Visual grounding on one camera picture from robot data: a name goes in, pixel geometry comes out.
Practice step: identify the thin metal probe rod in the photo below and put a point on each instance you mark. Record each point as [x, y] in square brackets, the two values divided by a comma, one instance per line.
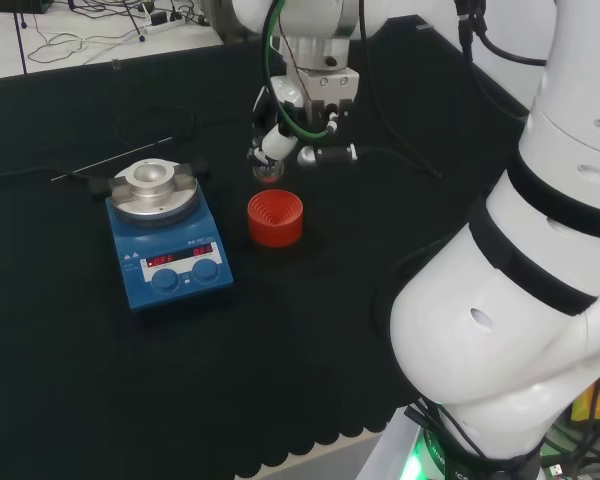
[110, 160]

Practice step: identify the yellow stop button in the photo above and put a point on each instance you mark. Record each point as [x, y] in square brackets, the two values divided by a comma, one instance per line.
[587, 400]

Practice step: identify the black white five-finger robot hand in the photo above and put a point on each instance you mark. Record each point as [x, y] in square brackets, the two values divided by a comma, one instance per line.
[330, 82]

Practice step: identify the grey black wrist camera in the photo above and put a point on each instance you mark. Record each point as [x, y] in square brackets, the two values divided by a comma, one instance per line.
[325, 153]

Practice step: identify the black bench cloth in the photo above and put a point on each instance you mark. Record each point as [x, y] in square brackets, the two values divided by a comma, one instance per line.
[80, 375]

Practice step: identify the clear glass round-bottom flask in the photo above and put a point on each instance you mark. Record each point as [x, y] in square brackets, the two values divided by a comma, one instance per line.
[269, 174]

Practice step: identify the white power strip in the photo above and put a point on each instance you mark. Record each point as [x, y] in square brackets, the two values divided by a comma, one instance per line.
[180, 25]

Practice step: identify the red ribbed flask holder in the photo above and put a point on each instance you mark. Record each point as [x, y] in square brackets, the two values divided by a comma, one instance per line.
[275, 220]

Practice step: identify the heater with blue base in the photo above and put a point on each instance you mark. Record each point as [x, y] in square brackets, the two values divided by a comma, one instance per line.
[180, 240]

